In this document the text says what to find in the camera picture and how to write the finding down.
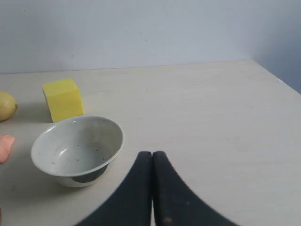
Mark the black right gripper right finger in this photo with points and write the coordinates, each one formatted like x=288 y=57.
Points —
x=174 y=202

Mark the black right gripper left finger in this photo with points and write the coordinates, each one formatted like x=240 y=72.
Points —
x=130 y=204

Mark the pink-orange squishy toy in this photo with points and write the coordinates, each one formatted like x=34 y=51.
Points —
x=6 y=142

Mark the grey ceramic bowl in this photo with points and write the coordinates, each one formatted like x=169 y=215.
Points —
x=77 y=151

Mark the yellow sponge block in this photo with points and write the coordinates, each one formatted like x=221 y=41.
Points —
x=63 y=99

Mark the yellow lemon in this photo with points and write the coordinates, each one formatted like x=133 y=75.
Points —
x=8 y=106

